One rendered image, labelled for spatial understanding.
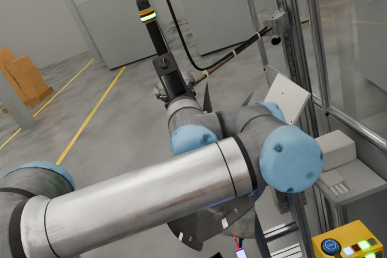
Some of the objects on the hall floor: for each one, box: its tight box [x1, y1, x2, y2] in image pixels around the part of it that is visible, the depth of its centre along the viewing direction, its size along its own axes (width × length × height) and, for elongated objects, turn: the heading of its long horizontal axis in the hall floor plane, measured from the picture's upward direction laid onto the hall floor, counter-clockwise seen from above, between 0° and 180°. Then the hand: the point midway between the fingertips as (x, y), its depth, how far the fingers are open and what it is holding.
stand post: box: [255, 210, 271, 258], centre depth 154 cm, size 4×9×91 cm, turn 41°
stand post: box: [286, 192, 316, 258], centre depth 149 cm, size 4×9×115 cm, turn 41°
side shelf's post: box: [335, 204, 348, 227], centre depth 155 cm, size 4×4×83 cm
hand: (171, 76), depth 75 cm, fingers open, 4 cm apart
